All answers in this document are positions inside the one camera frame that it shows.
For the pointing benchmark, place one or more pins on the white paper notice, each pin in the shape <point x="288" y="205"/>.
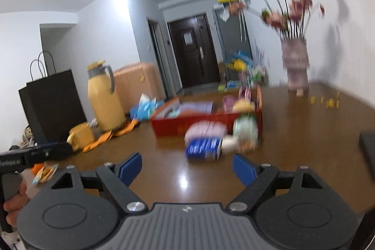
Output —
<point x="188" y="37"/>

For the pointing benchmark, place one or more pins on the pink ceramic vase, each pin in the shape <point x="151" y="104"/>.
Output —
<point x="296" y="62"/>

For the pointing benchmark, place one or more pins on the yellow mug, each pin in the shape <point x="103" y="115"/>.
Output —
<point x="82" y="135"/>

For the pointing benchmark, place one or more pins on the grey interior door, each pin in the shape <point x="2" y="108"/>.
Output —
<point x="156" y="56"/>

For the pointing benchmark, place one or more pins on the person's left hand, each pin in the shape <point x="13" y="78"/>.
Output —
<point x="16" y="206"/>

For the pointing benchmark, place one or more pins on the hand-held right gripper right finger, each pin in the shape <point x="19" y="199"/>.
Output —
<point x="243" y="169"/>

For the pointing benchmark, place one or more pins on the scattered yellow buds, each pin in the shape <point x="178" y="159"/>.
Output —
<point x="329" y="103"/>

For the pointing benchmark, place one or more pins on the blue tissue pack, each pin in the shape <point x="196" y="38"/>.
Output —
<point x="145" y="111"/>

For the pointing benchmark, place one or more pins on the bunch of dried pink roses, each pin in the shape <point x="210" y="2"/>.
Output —
<point x="296" y="8"/>

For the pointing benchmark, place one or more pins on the black paper bag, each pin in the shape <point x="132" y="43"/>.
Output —
<point x="55" y="109"/>

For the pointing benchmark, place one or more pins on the red cardboard box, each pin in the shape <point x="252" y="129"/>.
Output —
<point x="172" y="128"/>

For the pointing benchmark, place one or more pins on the pile of blue yellow packages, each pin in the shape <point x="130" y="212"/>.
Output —
<point x="240" y="61"/>

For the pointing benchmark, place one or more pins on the blue cloth pack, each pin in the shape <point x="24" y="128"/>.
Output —
<point x="202" y="149"/>

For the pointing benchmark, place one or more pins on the blue orange snack packet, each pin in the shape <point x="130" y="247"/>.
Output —
<point x="48" y="173"/>

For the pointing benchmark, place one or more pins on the purple cloth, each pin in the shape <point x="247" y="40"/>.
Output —
<point x="196" y="108"/>

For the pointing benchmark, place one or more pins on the black smartphone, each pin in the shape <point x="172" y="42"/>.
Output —
<point x="368" y="150"/>

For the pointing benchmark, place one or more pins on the yellow fluffy scrunchie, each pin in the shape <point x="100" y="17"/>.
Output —
<point x="243" y="106"/>

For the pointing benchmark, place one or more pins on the pink ribbed suitcase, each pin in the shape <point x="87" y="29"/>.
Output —
<point x="137" y="83"/>

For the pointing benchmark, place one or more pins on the yellow thermos jug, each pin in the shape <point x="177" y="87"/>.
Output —
<point x="105" y="103"/>

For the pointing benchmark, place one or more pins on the grey fridge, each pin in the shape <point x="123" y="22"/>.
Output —
<point x="233" y="33"/>

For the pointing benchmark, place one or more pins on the dark brown entrance door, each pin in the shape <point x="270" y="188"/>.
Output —
<point x="190" y="65"/>

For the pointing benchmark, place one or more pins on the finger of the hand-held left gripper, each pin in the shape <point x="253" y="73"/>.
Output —
<point x="49" y="152"/>

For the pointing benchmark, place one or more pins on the orange fruit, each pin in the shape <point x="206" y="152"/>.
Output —
<point x="36" y="168"/>

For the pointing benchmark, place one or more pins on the purple satin scrunchie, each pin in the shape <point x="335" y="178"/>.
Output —
<point x="230" y="103"/>
<point x="245" y="92"/>

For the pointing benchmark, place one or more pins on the rack with small bottles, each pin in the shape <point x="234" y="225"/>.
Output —
<point x="255" y="75"/>

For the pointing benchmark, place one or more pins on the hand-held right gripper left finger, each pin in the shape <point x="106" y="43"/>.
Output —
<point x="131" y="169"/>

